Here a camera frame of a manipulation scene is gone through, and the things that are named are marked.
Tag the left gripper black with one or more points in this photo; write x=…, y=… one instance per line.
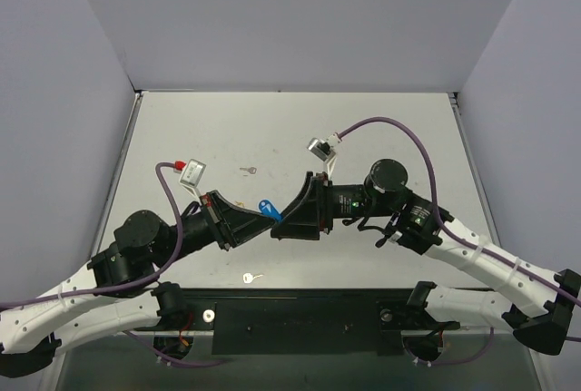
x=213, y=219

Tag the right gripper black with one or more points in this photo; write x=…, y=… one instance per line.
x=324, y=205

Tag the blue key tag with keys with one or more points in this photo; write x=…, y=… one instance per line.
x=266, y=208

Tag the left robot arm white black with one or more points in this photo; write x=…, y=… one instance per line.
x=115, y=289

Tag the white head key front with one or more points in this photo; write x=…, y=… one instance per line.
x=248, y=277

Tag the silver key far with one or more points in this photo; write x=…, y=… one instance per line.
x=250, y=170

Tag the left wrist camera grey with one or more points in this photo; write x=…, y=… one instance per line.
x=191, y=175

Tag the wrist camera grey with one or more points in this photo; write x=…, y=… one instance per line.
x=191, y=175
x=325, y=150

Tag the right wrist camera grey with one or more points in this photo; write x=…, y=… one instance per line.
x=325, y=150

